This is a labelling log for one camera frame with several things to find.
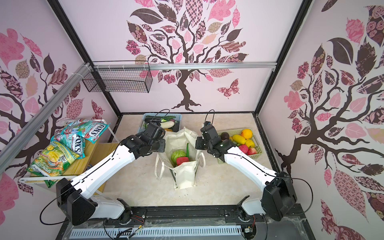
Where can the long green chili pepper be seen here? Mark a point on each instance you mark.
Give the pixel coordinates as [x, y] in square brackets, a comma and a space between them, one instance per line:
[188, 151]

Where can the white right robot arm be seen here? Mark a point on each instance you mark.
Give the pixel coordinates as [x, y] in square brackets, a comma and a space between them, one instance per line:
[278, 196]

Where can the pink dragon fruit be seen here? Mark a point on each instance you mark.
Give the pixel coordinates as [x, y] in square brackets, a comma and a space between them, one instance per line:
[244, 149]

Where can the black wire wall basket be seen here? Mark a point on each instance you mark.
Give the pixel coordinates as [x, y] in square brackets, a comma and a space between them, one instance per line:
[119, 77]

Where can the Fox's candy bag lower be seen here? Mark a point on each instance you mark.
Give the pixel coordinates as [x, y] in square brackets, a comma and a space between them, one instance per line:
[73, 142]

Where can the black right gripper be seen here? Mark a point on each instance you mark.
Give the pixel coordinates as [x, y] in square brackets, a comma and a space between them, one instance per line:
[199, 140]

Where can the green cabbage head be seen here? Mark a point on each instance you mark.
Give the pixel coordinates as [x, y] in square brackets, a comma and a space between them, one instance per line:
[177, 154]

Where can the fox's candy bag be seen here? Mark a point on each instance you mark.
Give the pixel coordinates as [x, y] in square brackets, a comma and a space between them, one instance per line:
[88, 129]
[73, 142]

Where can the cream canvas grocery bag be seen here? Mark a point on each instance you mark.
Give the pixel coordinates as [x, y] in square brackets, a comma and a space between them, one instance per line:
[184, 176]

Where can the red bell pepper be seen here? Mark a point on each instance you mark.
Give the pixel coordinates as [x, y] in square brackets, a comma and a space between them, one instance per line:
[182, 160]

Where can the green yellow snack bag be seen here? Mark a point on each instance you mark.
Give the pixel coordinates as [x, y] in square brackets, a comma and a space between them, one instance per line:
[53, 161]

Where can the white slotted cable duct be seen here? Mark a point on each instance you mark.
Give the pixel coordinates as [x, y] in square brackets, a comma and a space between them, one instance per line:
[158, 233]

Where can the light green perforated basket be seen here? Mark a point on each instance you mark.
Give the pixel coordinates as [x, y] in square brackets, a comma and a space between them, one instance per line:
[238, 132]

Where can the dark purple eggplant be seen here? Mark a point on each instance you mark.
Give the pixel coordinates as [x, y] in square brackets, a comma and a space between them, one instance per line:
[155, 121]

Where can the light blue perforated basket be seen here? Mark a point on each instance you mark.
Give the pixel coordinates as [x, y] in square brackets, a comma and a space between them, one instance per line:
[177, 121]

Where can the dark brown avocado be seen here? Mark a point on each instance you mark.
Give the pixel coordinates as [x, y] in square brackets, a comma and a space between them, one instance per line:
[225, 136]

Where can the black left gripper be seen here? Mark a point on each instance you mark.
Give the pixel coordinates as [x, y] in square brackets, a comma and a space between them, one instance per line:
[161, 148]

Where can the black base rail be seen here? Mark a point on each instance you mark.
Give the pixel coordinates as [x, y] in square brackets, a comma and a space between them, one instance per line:
[230, 214]

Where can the Fox's candy bag upper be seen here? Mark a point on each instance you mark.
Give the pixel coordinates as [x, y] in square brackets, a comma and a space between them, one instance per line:
[88, 129]

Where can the wooden side shelf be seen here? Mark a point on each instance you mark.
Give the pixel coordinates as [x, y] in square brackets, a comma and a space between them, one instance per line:
[77, 168]

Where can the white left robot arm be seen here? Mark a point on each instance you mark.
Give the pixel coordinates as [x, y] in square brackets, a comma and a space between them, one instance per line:
[75, 197]

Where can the orange fruit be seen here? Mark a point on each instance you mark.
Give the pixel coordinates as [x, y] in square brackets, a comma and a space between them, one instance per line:
[247, 134]

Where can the green cucumber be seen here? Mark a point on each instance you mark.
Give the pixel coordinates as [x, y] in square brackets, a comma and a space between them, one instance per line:
[166, 118]

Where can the yellow lemon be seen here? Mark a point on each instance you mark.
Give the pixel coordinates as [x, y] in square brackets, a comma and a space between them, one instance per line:
[249, 143]

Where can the red apple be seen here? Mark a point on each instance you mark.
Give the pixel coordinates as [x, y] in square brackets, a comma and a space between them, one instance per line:
[252, 151]

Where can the pale green napa cabbage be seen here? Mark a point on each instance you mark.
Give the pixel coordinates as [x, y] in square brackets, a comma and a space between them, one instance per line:
[167, 125]

